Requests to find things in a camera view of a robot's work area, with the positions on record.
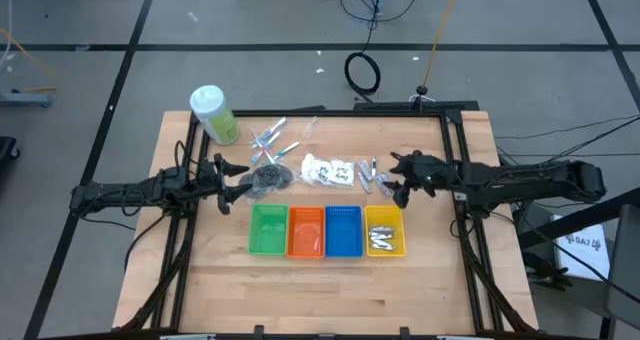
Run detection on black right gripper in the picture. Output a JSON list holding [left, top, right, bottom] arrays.
[[381, 149, 460, 210]]

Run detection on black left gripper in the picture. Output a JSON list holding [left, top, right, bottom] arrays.
[[192, 152, 254, 216]]

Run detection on bagged white cotton balls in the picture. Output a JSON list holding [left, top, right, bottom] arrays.
[[323, 158, 357, 189], [299, 152, 335, 186]]

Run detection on yellow plastic basket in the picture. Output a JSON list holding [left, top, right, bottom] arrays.
[[364, 204, 407, 258]]

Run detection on red white wrapped toothbrush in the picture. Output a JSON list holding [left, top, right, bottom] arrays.
[[253, 129, 275, 164]]

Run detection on blue white wrapped toothbrush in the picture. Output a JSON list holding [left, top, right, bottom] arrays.
[[251, 132, 281, 165], [254, 117, 288, 145]]

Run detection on green plastic basket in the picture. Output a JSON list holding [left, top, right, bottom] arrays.
[[248, 203, 290, 256]]

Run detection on teal white toothbrush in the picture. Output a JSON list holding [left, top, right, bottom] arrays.
[[272, 140, 301, 161]]

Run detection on white green wipes canister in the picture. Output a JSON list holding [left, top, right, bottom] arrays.
[[189, 84, 241, 146]]

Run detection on orange plastic basket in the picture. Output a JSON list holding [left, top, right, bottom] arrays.
[[286, 206, 326, 259]]

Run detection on blue plastic basket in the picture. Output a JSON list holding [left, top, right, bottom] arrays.
[[324, 205, 364, 259]]

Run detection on clear plastic packet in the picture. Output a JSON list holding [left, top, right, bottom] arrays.
[[299, 228, 322, 248]]

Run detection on black diagonal beam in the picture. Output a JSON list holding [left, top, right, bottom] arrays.
[[517, 187, 640, 249]]

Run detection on white printed box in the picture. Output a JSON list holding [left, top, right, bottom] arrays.
[[549, 214, 612, 282]]

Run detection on grey floor platform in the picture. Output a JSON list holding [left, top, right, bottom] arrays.
[[0, 92, 54, 109]]

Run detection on small bagged black hair ties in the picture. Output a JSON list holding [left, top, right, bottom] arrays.
[[238, 173, 269, 200]]

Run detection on large bagged black hair ties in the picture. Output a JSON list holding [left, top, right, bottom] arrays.
[[251, 163, 296, 191]]

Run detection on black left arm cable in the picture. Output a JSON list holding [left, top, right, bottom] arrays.
[[122, 187, 169, 272]]

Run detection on black coiled hanging cable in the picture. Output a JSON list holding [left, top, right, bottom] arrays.
[[343, 0, 385, 97]]

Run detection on yellow hanging cable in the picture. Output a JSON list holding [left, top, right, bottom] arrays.
[[422, 0, 464, 90]]

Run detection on thin black floor cable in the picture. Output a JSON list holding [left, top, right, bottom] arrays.
[[542, 152, 640, 159], [494, 114, 640, 141]]

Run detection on yellow floor cable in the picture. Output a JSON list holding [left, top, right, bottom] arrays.
[[0, 27, 59, 94]]

